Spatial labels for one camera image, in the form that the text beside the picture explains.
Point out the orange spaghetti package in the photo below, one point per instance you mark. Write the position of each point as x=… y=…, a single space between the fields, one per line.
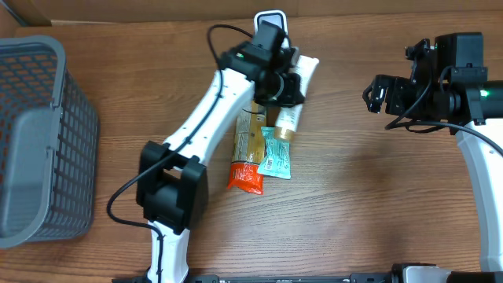
x=249 y=150

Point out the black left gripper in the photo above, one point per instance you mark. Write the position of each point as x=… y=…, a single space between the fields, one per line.
x=295 y=95

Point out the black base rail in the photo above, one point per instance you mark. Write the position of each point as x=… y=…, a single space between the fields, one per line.
x=283 y=279

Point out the teal wet wipes pack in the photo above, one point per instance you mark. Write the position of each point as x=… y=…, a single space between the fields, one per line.
x=276 y=162

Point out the grey plastic shopping basket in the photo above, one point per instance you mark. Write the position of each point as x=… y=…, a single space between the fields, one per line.
x=50 y=133

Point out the white barcode scanner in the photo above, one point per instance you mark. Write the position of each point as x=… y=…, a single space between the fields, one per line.
x=275 y=16

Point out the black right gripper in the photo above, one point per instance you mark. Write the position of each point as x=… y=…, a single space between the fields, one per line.
x=396 y=88

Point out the white cream tube gold cap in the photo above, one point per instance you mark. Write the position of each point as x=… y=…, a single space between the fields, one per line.
x=288 y=118

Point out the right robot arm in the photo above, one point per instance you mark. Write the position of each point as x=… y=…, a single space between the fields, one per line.
x=449 y=89

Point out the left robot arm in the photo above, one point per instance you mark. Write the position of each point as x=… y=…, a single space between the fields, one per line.
x=172 y=186

